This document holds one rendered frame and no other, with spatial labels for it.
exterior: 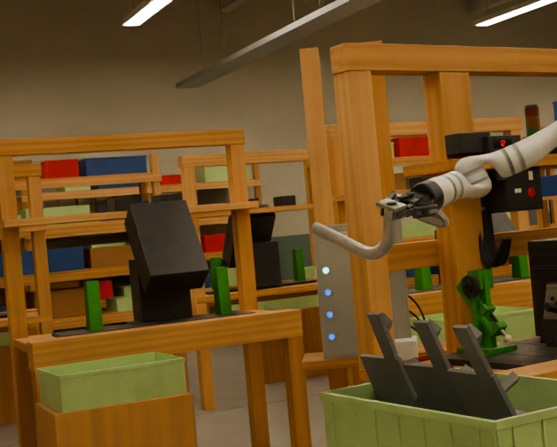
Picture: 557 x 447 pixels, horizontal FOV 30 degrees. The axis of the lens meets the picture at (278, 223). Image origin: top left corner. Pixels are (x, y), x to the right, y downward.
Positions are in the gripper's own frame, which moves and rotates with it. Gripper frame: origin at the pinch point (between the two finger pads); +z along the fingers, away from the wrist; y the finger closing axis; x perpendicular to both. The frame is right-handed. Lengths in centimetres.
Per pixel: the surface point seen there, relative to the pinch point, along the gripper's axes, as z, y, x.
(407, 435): 19.5, 22.3, 39.7
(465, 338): 13.8, 31.0, 14.6
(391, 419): 17.9, 16.6, 39.0
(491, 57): -137, -67, 1
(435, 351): 7.9, 20.0, 24.7
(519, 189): -122, -41, 40
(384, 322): 4.4, 2.7, 25.6
